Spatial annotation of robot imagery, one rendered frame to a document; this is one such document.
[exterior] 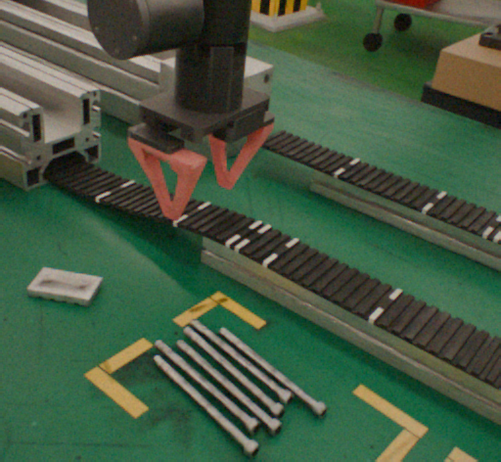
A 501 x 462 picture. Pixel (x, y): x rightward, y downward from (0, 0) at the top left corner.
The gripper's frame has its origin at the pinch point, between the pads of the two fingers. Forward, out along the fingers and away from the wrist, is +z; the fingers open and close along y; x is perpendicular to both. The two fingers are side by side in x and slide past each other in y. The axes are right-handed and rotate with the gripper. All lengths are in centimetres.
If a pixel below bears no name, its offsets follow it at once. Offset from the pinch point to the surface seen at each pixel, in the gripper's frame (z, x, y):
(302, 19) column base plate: 81, -166, -313
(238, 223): 2.1, 3.7, -1.2
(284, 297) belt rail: 4.5, 11.2, 2.1
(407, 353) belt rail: 3.8, 22.2, 2.1
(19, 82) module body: -1.3, -26.8, -2.8
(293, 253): 1.9, 10.0, -0.6
